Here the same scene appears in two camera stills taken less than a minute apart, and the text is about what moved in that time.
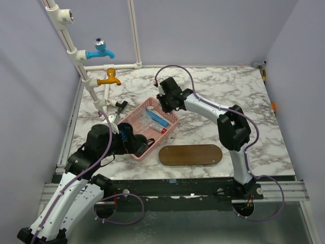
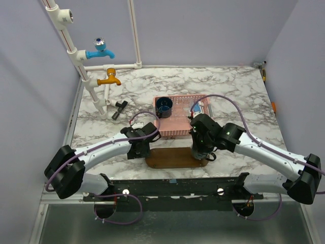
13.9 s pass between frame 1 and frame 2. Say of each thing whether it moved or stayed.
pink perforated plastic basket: moved
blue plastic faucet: stayed
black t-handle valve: stayed
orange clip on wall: stayed
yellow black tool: stayed
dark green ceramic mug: moved
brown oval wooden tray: moved
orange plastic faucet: stayed
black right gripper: moved
